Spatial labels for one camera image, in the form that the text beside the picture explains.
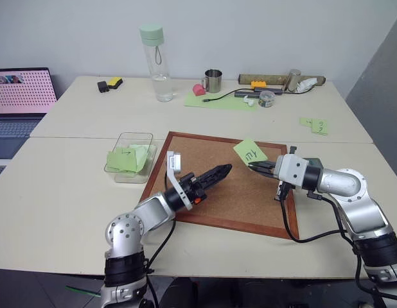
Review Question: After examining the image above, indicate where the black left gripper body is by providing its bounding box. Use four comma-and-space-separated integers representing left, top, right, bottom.
179, 172, 208, 207

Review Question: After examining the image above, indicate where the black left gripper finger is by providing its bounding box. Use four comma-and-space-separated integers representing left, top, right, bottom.
202, 166, 234, 194
197, 163, 234, 186

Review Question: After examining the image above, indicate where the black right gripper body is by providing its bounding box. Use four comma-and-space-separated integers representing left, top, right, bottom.
274, 179, 294, 203

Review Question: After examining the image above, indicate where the green note with handwriting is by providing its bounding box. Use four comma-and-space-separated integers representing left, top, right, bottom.
233, 138, 269, 168

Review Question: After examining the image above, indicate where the pale green crumpled note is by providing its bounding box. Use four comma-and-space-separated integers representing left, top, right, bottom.
120, 144, 152, 176

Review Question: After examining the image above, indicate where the green note with scribble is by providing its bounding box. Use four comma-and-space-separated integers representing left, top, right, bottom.
311, 118, 329, 136

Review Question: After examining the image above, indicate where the clear plastic box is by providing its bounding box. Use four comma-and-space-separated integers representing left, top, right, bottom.
103, 132, 155, 185

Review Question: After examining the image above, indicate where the green note with arrow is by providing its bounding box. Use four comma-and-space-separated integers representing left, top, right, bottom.
107, 148, 139, 171

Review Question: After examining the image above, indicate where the wood-framed cork board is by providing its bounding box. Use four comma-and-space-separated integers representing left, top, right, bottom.
139, 130, 301, 241

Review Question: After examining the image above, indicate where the small clear pushpin jar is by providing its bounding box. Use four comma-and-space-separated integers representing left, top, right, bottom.
258, 90, 276, 108

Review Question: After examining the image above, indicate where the large green paper sheet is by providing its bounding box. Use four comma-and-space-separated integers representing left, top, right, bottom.
184, 92, 259, 112

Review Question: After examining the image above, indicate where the black usb hub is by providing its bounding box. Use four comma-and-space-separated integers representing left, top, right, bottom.
234, 89, 283, 99

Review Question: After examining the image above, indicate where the silver metal cylinder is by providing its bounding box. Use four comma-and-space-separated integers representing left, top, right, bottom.
281, 68, 303, 94

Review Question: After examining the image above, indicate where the white crumpled tissue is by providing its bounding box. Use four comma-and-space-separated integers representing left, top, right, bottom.
296, 77, 319, 94

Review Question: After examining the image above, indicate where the stainless steel mug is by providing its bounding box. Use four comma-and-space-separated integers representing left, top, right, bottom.
201, 68, 224, 94

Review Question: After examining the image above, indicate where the clear bottle with green lid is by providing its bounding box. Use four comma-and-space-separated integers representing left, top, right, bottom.
139, 24, 174, 103

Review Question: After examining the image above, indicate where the grey laptop with pink screen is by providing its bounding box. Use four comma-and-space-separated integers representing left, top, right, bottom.
0, 67, 58, 160

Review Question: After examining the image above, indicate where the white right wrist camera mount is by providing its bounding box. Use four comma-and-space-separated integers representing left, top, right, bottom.
273, 154, 310, 191

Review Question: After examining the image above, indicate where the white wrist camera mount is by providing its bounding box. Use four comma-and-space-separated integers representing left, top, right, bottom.
166, 150, 195, 211
273, 154, 310, 191

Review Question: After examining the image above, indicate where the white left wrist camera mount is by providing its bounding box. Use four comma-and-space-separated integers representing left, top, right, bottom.
166, 150, 195, 211

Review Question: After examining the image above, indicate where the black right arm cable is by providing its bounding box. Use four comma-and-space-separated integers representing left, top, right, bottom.
279, 189, 384, 308

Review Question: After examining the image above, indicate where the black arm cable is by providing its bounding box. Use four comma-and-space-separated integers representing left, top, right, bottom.
279, 189, 384, 308
143, 218, 177, 308

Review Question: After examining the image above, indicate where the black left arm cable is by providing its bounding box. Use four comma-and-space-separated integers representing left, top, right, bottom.
143, 218, 177, 308

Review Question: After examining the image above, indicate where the black usb cable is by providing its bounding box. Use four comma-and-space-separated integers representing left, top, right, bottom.
202, 89, 251, 104

